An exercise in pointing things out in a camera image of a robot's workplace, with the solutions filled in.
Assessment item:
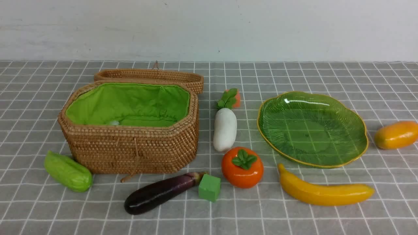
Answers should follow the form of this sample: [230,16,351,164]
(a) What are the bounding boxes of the white radish with leaves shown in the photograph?
[213,91,237,152]

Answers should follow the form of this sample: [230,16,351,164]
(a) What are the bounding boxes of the orange persimmon with leaf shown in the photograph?
[221,146,264,188]

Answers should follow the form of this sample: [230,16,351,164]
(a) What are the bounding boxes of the dark purple eggplant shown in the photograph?
[124,172,207,215]

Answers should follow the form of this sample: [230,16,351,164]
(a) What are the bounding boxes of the green bumpy gourd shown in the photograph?
[44,151,92,192]

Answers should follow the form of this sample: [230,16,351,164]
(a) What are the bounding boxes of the yellow banana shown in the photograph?
[278,164,375,206]

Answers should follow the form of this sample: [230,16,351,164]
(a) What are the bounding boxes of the orange yellow mango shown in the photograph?
[374,121,418,149]

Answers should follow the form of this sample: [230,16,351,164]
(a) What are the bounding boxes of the orange foam cube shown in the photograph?
[225,88,241,109]

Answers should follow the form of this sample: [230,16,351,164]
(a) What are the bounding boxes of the woven wicker basket lid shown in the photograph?
[94,62,204,94]

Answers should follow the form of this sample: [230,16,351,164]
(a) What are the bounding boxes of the green foam cube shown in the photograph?
[198,174,221,202]

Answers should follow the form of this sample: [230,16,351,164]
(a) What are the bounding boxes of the woven wicker basket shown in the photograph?
[58,79,199,175]

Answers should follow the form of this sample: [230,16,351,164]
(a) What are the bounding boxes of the green leaf-shaped glass plate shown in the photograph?
[257,91,369,169]

